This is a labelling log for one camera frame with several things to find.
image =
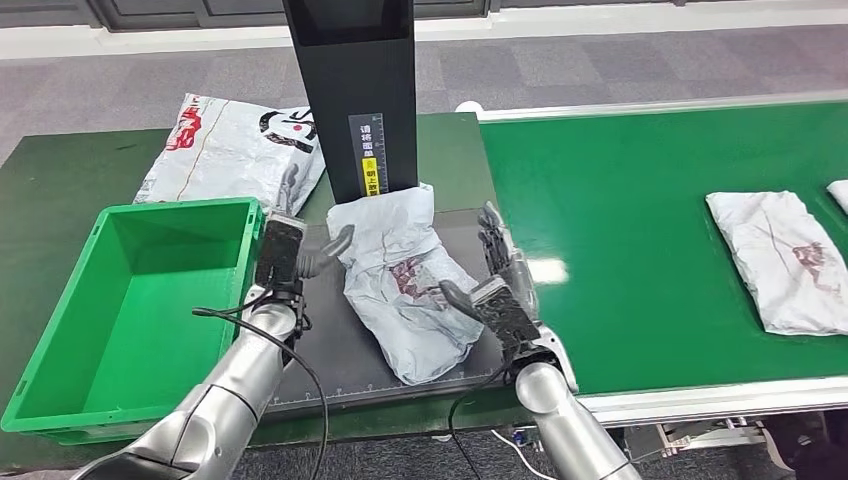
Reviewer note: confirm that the grey parcel bag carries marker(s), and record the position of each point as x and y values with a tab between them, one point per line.
762	252
840	193
397	318

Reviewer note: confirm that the white conveyor roller end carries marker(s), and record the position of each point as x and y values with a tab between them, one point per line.
468	107

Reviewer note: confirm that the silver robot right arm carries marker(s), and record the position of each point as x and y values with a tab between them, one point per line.
563	424

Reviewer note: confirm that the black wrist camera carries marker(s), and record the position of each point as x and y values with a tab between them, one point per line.
279	255
507	318

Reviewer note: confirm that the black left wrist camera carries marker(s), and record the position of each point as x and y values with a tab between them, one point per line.
279	255

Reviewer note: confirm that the large white printed parcel bag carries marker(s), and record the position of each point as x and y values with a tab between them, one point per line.
225	152

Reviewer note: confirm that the aluminium conveyor frame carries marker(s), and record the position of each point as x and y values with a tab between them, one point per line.
596	110

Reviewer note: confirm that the green conveyor belt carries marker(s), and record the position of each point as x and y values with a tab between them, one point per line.
629	199

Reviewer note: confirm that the black scanner base plate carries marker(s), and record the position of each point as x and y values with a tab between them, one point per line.
331	358

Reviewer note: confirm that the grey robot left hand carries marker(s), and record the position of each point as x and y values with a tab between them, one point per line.
324	255

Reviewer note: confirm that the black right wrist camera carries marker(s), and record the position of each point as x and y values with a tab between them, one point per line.
507	318

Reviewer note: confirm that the green plastic crate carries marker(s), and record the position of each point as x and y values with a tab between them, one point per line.
132	331

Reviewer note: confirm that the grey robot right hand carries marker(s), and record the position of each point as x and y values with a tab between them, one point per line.
513	272

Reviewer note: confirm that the black scanner column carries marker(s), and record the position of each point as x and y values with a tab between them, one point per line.
358	79

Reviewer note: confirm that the black bulky object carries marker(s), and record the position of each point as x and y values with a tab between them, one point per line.
815	450

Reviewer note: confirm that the black yellow label sticker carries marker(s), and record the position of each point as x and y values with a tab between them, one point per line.
368	159

